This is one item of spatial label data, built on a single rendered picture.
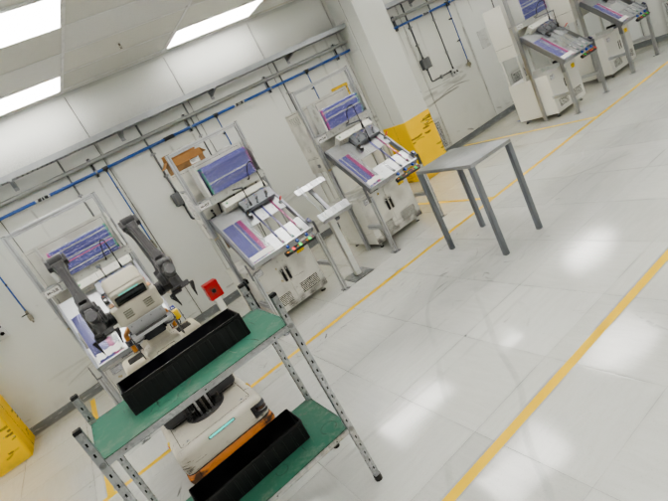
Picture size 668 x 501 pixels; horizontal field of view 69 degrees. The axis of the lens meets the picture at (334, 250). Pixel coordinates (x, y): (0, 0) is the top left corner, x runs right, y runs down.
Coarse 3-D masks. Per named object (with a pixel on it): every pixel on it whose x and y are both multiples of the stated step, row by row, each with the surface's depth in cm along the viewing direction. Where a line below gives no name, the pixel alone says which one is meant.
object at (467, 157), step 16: (480, 144) 403; (496, 144) 379; (448, 160) 406; (464, 160) 381; (480, 160) 366; (512, 160) 382; (464, 176) 444; (480, 192) 369; (528, 192) 390; (432, 208) 434; (528, 208) 396; (480, 224) 458; (496, 224) 378; (448, 240) 441
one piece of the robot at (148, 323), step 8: (152, 312) 283; (160, 312) 285; (168, 312) 286; (136, 320) 279; (144, 320) 281; (152, 320) 283; (160, 320) 279; (168, 320) 281; (176, 320) 283; (128, 328) 277; (136, 328) 279; (144, 328) 280; (152, 328) 275; (160, 328) 287; (136, 336) 272; (144, 336) 277; (152, 336) 285
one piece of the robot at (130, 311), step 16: (160, 288) 287; (112, 304) 282; (128, 304) 278; (144, 304) 283; (160, 304) 288; (112, 320) 275; (128, 320) 279; (160, 336) 291; (176, 336) 293; (160, 352) 288
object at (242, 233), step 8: (240, 224) 457; (248, 224) 457; (224, 232) 452; (232, 232) 451; (240, 232) 451; (248, 232) 452; (256, 232) 452; (232, 240) 446; (240, 240) 446; (248, 240) 446; (256, 240) 446; (264, 240) 446; (240, 248) 440; (248, 248) 441; (256, 248) 441; (264, 248) 441; (272, 248) 441; (248, 256) 435; (256, 256) 435
